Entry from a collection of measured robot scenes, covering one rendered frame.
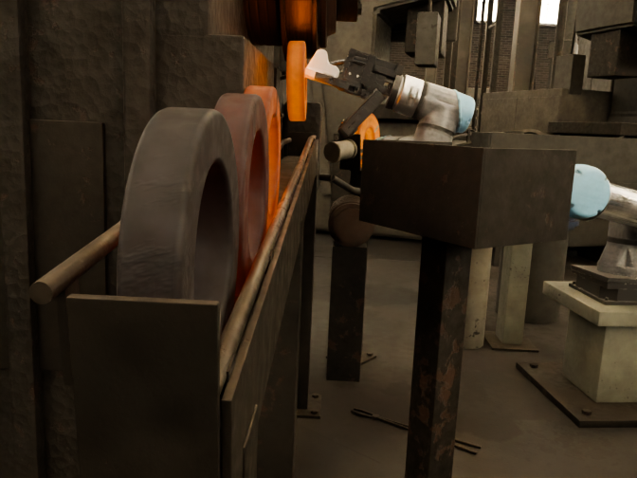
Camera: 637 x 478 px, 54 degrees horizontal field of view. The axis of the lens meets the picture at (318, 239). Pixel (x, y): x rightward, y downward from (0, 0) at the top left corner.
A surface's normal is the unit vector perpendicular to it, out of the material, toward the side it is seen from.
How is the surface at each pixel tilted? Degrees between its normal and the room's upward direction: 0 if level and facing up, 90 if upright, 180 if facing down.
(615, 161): 90
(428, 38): 90
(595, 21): 92
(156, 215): 65
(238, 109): 32
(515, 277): 90
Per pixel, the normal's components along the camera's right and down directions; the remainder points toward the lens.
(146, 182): 0.00, -0.44
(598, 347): -0.99, -0.03
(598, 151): 0.23, 0.18
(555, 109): -0.95, 0.02
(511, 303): -0.04, 0.18
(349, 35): -0.27, 0.16
